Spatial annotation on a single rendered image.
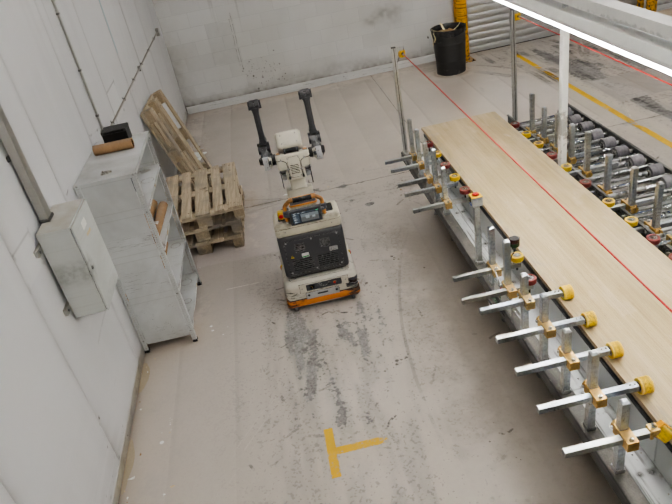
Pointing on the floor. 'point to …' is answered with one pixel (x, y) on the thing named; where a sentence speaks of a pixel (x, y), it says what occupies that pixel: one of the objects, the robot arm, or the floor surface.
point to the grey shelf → (142, 240)
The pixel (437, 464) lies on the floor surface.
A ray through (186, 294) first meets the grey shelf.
